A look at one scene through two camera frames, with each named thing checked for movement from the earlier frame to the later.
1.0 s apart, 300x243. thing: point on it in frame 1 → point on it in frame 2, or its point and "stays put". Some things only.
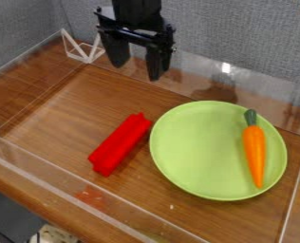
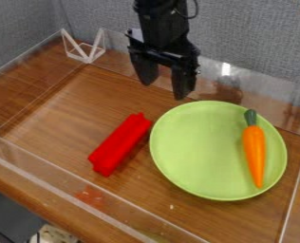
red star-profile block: x=112 y=150 stays put
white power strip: x=51 y=233 stays put
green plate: x=199 y=154 stays put
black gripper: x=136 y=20 → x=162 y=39
